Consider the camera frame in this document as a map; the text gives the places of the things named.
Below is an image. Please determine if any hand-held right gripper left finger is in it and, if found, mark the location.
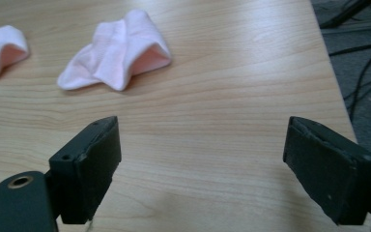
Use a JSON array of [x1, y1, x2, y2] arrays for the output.
[[48, 115, 123, 225]]

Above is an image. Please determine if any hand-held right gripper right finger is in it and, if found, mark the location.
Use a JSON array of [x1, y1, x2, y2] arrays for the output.
[[282, 116, 371, 226]]

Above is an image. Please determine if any black cable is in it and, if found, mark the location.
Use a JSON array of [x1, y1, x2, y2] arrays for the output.
[[318, 0, 371, 30], [343, 44, 371, 122], [328, 42, 371, 58]]

